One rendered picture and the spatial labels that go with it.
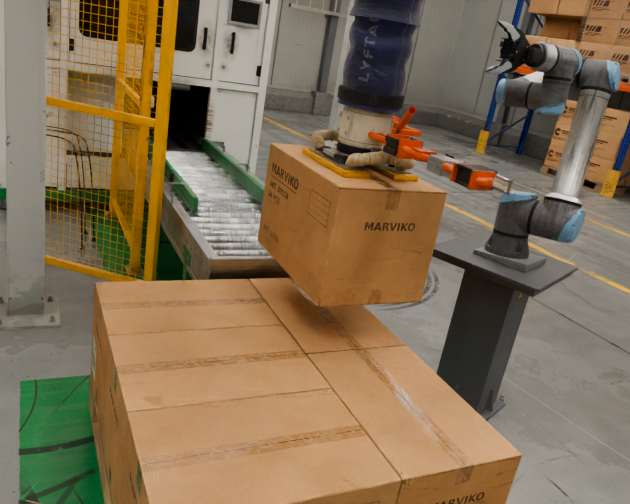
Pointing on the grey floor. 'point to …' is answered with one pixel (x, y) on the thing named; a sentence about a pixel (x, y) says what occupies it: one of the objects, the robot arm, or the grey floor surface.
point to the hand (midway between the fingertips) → (492, 47)
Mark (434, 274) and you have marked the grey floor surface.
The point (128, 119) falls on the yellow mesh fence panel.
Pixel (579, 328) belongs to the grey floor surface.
